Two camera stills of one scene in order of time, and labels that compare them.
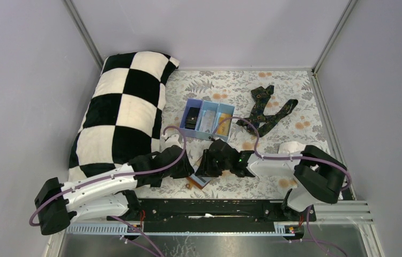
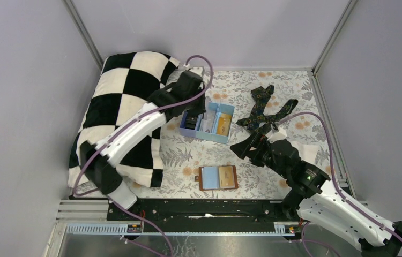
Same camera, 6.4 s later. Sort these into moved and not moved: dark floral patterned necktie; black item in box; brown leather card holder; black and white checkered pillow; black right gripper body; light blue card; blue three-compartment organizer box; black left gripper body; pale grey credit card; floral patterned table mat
Moved: black right gripper body; brown leather card holder; black left gripper body; light blue card
Not moved: dark floral patterned necktie; black and white checkered pillow; black item in box; blue three-compartment organizer box; floral patterned table mat; pale grey credit card
